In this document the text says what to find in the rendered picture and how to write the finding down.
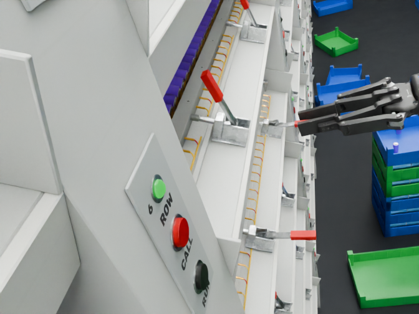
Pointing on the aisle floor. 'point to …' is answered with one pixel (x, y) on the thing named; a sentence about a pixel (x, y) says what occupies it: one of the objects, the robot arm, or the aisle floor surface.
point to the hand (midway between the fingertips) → (317, 119)
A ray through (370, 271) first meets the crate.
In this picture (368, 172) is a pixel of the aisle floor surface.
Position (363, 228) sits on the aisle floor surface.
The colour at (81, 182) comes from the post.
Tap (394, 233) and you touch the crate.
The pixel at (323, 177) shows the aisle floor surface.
